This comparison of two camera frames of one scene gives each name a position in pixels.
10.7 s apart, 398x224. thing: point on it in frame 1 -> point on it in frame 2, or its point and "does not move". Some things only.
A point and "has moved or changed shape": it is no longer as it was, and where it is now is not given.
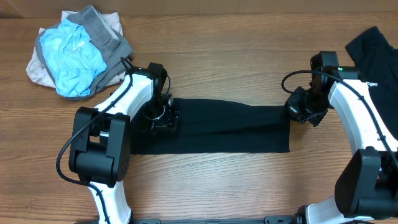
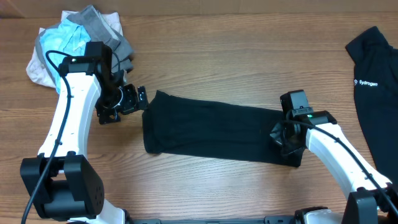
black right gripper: (291, 106) -> (275, 135)
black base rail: (269, 219) does not move
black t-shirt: (218, 126) has moved or changed shape
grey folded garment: (114, 48) does not move
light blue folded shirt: (72, 58) does not move
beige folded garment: (114, 18) does not move
